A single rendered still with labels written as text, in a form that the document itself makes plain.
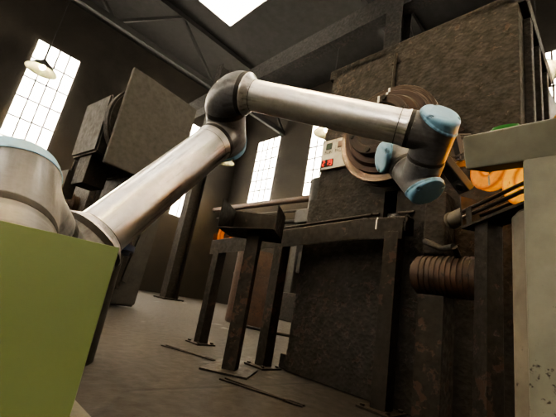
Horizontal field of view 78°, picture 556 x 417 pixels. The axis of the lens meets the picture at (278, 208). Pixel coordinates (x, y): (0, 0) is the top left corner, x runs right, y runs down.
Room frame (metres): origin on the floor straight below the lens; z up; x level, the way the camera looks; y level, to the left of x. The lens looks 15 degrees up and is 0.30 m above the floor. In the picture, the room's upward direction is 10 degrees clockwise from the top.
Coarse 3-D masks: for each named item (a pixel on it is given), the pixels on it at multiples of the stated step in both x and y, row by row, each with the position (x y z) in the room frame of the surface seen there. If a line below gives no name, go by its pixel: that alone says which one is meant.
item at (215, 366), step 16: (224, 208) 1.54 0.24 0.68; (224, 224) 1.58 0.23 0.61; (240, 224) 1.70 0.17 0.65; (256, 224) 1.68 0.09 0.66; (272, 224) 1.66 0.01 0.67; (256, 240) 1.54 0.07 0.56; (272, 240) 1.66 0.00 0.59; (256, 256) 1.56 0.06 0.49; (240, 272) 1.55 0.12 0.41; (240, 288) 1.55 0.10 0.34; (240, 304) 1.54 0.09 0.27; (240, 320) 1.54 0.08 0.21; (240, 336) 1.54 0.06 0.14; (224, 352) 1.55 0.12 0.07; (240, 352) 1.58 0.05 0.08; (208, 368) 1.50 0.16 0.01; (224, 368) 1.55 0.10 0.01; (240, 368) 1.61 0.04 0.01
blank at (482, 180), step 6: (474, 174) 0.98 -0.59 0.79; (480, 174) 0.95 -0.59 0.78; (486, 174) 0.95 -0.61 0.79; (492, 174) 0.91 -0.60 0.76; (498, 174) 0.88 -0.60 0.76; (474, 180) 0.98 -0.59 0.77; (480, 180) 0.95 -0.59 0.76; (486, 180) 0.93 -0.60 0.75; (492, 180) 0.90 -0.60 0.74; (498, 180) 0.89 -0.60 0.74; (480, 186) 0.95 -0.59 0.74; (486, 186) 0.93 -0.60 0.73; (492, 186) 0.91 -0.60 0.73; (498, 186) 0.91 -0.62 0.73
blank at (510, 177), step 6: (516, 168) 0.82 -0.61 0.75; (522, 168) 0.81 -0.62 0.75; (504, 174) 0.86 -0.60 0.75; (510, 174) 0.84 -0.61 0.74; (516, 174) 0.82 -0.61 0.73; (522, 174) 0.82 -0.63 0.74; (504, 180) 0.86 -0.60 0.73; (510, 180) 0.84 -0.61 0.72; (516, 180) 0.83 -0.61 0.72; (522, 180) 0.83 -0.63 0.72; (504, 186) 0.86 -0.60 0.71; (510, 186) 0.84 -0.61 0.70; (522, 186) 0.83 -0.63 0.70; (510, 192) 0.84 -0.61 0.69; (516, 198) 0.82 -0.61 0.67; (522, 198) 0.81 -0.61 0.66
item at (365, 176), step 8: (392, 88) 1.36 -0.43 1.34; (400, 88) 1.33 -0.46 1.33; (408, 88) 1.30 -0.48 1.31; (416, 88) 1.28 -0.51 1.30; (376, 96) 1.42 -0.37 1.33; (424, 96) 1.25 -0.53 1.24; (432, 96) 1.22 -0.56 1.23; (344, 136) 1.53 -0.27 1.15; (344, 144) 1.53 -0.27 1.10; (344, 152) 1.53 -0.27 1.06; (344, 160) 1.52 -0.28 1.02; (352, 168) 1.48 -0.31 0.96; (360, 176) 1.45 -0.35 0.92; (368, 176) 1.42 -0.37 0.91; (376, 176) 1.39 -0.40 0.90; (384, 176) 1.36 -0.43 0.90; (384, 184) 1.43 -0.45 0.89
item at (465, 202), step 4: (460, 196) 1.00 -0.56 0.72; (460, 200) 1.00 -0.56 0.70; (464, 200) 1.00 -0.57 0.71; (468, 200) 1.01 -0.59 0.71; (472, 200) 1.01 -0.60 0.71; (476, 200) 1.01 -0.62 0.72; (460, 204) 1.00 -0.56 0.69; (464, 204) 1.00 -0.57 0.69; (468, 204) 1.00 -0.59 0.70; (460, 208) 1.00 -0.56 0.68; (476, 208) 1.01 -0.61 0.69; (460, 212) 1.00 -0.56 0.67; (476, 216) 1.00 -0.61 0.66; (464, 220) 1.00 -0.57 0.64; (464, 224) 0.99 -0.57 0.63; (464, 228) 0.99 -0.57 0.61
